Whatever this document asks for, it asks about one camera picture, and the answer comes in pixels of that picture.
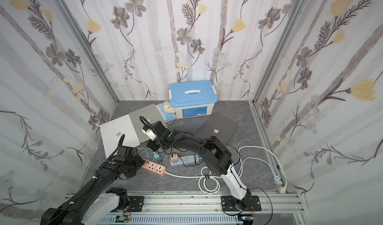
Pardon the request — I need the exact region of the white usb cable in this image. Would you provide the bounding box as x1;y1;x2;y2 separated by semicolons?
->
136;147;156;163

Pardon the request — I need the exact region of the teal charger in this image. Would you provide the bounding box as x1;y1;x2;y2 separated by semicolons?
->
154;153;163;163

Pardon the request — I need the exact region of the black usb cable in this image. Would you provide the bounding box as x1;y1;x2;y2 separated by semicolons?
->
157;131;207;168

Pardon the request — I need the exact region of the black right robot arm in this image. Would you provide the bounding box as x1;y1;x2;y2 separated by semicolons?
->
140;117;251;210

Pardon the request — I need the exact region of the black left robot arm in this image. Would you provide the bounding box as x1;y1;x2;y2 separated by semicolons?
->
40;146;144;225

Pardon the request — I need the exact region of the pink charger plug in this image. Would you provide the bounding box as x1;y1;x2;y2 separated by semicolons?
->
171;154;179;163

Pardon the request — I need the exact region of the grey silver laptop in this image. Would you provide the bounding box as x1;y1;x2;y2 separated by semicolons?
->
128;103;169;144

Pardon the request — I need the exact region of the white silver laptop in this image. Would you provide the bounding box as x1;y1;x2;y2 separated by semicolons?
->
100;115;140;158

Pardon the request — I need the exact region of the dark grey laptop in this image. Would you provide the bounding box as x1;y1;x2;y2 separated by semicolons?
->
194;112;239;143

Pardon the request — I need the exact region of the blue face mask pack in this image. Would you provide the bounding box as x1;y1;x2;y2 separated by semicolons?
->
157;103;177;124

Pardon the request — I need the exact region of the grey power strip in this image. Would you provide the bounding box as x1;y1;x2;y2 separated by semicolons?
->
170;155;201;167

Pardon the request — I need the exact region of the orange power strip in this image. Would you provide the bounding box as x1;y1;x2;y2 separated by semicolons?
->
142;159;166;176

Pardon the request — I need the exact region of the blue lid storage box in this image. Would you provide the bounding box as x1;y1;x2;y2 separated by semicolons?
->
169;80;218;119

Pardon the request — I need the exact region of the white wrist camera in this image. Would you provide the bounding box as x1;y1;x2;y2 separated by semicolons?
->
142;127;157;141

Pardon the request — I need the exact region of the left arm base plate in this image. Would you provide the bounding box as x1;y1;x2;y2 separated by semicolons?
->
128;196;145;213

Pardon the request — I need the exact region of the light blue cord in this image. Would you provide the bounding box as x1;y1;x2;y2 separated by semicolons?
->
236;157;282;184

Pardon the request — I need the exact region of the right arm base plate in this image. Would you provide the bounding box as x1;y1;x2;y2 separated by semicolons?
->
220;196;262;213

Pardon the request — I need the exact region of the white wall plug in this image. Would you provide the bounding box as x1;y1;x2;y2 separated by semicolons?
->
277;185;287;194

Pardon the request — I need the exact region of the white power strip cord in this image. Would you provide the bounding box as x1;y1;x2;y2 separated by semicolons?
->
164;145;288;195

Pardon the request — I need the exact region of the aluminium mounting rail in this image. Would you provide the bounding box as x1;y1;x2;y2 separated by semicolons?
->
56;191;309;225

